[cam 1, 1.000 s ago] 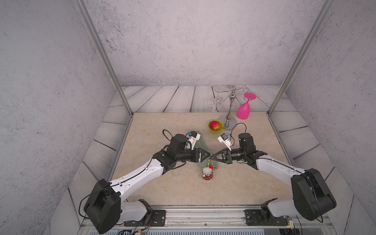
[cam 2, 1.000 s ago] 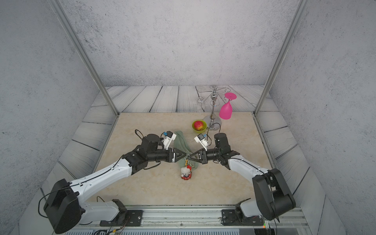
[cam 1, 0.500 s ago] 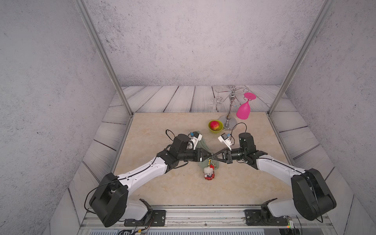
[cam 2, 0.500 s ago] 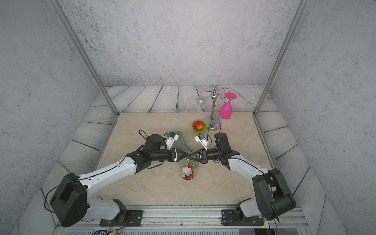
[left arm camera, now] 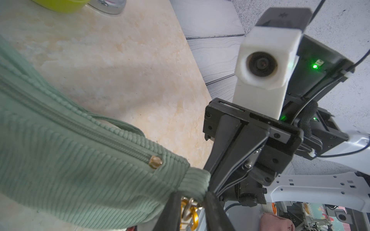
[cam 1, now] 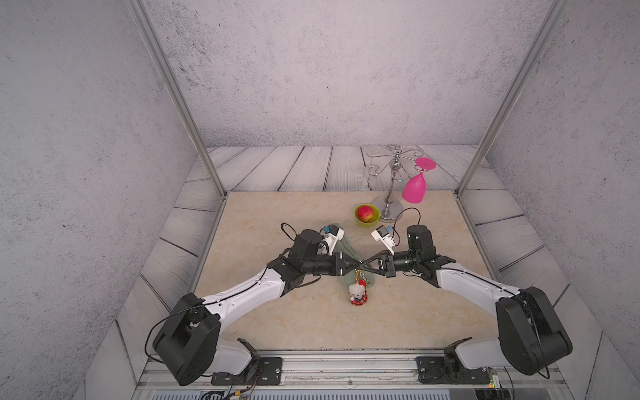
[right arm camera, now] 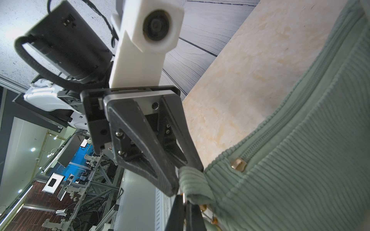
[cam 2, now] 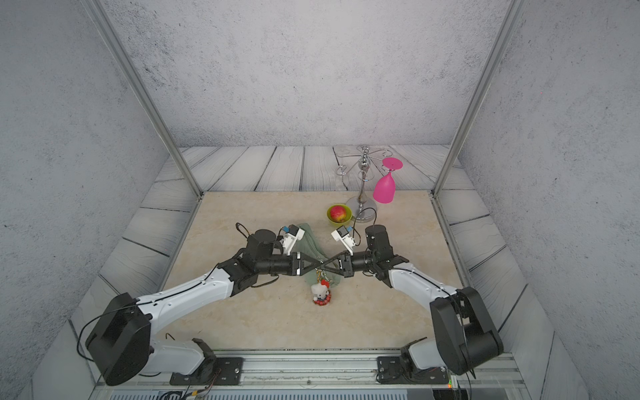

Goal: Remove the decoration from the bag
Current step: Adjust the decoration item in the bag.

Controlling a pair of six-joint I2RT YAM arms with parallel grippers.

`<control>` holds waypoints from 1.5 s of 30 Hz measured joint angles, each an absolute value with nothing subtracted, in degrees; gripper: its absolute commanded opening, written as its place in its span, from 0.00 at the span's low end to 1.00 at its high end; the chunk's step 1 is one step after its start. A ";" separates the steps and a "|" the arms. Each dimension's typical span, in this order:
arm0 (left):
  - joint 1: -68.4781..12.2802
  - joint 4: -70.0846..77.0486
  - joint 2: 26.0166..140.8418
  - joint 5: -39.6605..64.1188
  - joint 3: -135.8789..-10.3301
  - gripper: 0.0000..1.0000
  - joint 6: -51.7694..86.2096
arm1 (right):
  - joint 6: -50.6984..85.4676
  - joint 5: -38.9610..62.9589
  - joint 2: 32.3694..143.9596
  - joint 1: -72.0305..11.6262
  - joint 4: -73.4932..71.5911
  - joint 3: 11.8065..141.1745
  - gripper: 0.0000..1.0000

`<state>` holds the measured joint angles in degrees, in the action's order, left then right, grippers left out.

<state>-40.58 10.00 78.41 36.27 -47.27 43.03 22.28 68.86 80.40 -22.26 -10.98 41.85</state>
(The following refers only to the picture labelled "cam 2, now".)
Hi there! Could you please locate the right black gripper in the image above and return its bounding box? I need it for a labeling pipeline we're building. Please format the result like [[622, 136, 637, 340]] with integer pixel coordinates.
[[321, 251, 378, 280]]

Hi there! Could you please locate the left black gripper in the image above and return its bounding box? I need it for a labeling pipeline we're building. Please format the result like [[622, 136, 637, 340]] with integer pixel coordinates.
[[255, 252, 321, 277]]

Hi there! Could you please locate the green corduroy bag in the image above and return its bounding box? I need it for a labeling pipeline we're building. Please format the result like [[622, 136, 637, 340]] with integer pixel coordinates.
[[293, 223, 342, 288]]

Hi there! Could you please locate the white red doll keychain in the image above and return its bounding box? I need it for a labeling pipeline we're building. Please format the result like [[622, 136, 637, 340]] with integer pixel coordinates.
[[311, 270, 332, 306]]

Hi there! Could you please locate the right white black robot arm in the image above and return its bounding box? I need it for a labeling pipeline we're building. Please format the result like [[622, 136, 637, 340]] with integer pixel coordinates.
[[320, 224, 504, 375]]

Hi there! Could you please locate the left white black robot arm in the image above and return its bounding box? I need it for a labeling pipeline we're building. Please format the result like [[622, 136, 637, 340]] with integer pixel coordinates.
[[85, 229, 323, 386]]

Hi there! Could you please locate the green bowl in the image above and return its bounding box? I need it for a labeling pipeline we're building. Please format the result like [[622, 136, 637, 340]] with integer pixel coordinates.
[[326, 203, 353, 227]]

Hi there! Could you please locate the red apple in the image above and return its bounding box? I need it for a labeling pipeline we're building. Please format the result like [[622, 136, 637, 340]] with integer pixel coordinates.
[[328, 205, 351, 223]]

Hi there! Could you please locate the silver glass rack stand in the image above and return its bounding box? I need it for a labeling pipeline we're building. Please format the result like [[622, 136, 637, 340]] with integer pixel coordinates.
[[333, 145, 393, 223]]

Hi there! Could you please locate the pink wine glass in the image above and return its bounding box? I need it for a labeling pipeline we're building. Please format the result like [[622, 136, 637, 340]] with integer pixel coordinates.
[[373, 158, 403, 204]]

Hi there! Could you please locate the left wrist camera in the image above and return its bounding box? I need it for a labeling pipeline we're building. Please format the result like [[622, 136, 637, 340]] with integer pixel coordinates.
[[280, 225, 305, 256]]

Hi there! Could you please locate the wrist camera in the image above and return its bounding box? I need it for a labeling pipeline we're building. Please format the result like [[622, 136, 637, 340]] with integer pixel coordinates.
[[280, 225, 305, 256], [331, 225, 356, 255]]

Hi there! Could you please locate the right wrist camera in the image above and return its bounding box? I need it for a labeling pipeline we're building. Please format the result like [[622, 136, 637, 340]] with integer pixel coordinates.
[[331, 225, 356, 255]]

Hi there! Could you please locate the aluminium front rail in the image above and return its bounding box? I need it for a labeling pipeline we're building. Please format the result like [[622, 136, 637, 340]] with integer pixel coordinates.
[[91, 349, 530, 399]]

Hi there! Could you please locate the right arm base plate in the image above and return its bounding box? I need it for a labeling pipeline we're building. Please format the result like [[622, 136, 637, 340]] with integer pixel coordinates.
[[376, 337, 450, 384]]

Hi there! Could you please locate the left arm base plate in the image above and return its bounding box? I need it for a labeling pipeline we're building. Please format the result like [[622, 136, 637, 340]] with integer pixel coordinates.
[[169, 338, 244, 386]]

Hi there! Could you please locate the right aluminium frame post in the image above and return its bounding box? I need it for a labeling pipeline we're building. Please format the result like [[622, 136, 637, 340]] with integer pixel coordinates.
[[432, 0, 527, 198]]

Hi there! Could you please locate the aluminium frame post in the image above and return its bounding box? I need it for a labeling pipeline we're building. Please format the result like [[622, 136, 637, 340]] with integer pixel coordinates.
[[432, 0, 527, 198], [82, 0, 204, 200]]

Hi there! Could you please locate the left aluminium frame post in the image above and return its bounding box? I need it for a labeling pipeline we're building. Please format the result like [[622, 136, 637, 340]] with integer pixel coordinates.
[[82, 0, 204, 200]]

